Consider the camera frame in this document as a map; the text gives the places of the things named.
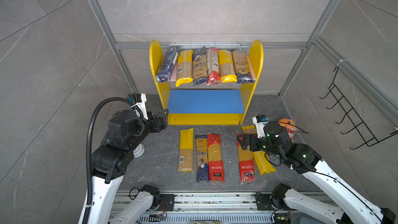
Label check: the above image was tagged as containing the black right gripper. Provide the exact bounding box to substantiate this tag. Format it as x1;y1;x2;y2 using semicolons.
236;132;284;161

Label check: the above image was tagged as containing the yellow clear spaghetti bag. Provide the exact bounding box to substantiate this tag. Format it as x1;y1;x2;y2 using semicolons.
242;125;276;175

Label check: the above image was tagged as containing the red yellow spaghetti bag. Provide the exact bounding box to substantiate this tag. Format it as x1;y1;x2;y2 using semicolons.
237;134;255;183

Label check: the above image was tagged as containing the yellow top spaghetti bag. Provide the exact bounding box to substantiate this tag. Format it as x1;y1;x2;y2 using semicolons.
176;50;193;87
178;128;194;172

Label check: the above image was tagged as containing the blue bottom spaghetti bag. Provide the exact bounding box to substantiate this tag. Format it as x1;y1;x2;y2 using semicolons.
232;49;255;84

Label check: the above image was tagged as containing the blue gold spaghetti bag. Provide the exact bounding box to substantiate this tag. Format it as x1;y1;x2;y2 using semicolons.
195;135;210;182

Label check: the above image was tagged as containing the dark blue spaghetti box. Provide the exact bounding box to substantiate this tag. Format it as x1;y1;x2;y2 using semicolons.
155;46;179;83

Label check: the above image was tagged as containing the red spaghetti bag white label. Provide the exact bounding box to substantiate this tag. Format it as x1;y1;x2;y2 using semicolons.
206;48;221;86

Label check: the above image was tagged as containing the blue label spaghetti bag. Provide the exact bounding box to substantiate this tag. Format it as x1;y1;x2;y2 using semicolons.
192;47;208;86

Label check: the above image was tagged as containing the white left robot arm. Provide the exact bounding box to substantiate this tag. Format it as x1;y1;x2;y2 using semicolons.
79;93;169;224

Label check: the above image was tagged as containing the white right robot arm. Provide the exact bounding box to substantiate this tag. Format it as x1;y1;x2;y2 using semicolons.
237;121;396;224

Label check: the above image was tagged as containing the yellow shelf with coloured boards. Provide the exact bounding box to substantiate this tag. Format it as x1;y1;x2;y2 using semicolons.
154;40;264;125

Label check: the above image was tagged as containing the orange shark plush toy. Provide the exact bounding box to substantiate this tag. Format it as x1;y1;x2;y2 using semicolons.
278;118;297;140

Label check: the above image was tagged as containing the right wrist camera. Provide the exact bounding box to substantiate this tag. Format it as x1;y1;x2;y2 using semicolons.
252;115;269;139

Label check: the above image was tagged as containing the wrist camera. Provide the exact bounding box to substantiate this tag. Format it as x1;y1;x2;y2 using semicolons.
127;93;148;120
252;115;269;139

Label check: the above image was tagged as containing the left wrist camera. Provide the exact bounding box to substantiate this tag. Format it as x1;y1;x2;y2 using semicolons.
127;93;148;120

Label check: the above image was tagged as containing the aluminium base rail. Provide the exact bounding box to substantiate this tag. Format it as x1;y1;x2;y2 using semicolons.
109;190;343;224

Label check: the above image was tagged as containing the black wire hook rack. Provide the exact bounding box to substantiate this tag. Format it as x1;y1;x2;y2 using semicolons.
319;66;398;150

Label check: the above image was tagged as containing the white wire mesh basket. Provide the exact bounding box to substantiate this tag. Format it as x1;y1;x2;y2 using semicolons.
171;44;242;51

